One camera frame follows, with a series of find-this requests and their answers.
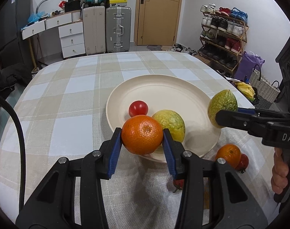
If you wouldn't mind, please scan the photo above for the orange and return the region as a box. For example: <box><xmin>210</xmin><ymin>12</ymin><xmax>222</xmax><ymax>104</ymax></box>
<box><xmin>215</xmin><ymin>144</ymin><xmax>241</xmax><ymax>169</ymax></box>
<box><xmin>121</xmin><ymin>115</ymin><xmax>163</xmax><ymax>155</ymax></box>

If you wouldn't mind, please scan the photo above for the red tomato with stem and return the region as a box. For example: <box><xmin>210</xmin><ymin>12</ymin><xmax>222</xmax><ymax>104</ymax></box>
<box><xmin>173</xmin><ymin>179</ymin><xmax>184</xmax><ymax>193</ymax></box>

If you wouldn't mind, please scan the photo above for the right hand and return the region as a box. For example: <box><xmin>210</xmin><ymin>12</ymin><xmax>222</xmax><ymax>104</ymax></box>
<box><xmin>271</xmin><ymin>147</ymin><xmax>289</xmax><ymax>194</ymax></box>

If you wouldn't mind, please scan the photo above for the woven basket bag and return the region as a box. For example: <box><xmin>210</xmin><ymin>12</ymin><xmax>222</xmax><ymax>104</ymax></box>
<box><xmin>250</xmin><ymin>64</ymin><xmax>281</xmax><ymax>103</ymax></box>

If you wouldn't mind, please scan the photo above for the purple bag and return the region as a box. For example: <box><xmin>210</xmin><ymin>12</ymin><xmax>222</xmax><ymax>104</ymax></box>
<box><xmin>234</xmin><ymin>51</ymin><xmax>265</xmax><ymax>81</ymax></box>

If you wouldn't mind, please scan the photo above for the green yellow guava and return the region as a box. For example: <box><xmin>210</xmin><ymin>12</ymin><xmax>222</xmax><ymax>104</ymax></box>
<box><xmin>152</xmin><ymin>110</ymin><xmax>185</xmax><ymax>143</ymax></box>

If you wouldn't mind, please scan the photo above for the cream round plate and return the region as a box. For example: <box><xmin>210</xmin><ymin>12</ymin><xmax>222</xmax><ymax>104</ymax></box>
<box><xmin>106</xmin><ymin>74</ymin><xmax>221</xmax><ymax>157</ymax></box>

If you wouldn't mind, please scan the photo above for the wooden shoe rack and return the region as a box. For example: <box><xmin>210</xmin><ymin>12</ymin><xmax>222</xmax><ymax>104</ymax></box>
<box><xmin>198</xmin><ymin>6</ymin><xmax>249</xmax><ymax>77</ymax></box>

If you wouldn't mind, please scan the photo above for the checkered tablecloth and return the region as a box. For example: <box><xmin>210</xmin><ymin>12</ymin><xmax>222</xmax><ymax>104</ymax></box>
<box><xmin>0</xmin><ymin>51</ymin><xmax>279</xmax><ymax>228</ymax></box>

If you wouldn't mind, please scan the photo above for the red tomato on plate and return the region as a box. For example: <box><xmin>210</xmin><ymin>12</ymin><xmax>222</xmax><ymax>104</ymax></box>
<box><xmin>128</xmin><ymin>100</ymin><xmax>149</xmax><ymax>117</ymax></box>

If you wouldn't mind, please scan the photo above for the wooden door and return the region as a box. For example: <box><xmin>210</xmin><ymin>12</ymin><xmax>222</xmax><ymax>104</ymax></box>
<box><xmin>134</xmin><ymin>0</ymin><xmax>182</xmax><ymax>46</ymax></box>

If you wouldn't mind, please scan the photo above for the silver suitcase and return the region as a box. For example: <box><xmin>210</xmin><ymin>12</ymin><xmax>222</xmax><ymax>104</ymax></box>
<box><xmin>106</xmin><ymin>6</ymin><xmax>132</xmax><ymax>53</ymax></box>

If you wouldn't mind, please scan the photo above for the dark grey refrigerator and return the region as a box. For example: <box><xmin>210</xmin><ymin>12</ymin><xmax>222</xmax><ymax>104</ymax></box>
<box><xmin>0</xmin><ymin>0</ymin><xmax>34</xmax><ymax>71</ymax></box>

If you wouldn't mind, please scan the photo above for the beige suitcase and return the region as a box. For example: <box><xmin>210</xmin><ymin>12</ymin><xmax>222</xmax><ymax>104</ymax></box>
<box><xmin>82</xmin><ymin>6</ymin><xmax>106</xmax><ymax>55</ymax></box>

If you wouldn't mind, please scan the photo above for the white drawer desk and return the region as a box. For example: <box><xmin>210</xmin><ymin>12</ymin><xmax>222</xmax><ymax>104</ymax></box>
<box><xmin>21</xmin><ymin>10</ymin><xmax>85</xmax><ymax>58</ymax></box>

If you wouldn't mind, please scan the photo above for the black cable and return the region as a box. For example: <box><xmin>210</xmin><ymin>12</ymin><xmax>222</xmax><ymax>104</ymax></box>
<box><xmin>0</xmin><ymin>95</ymin><xmax>27</xmax><ymax>213</ymax></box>

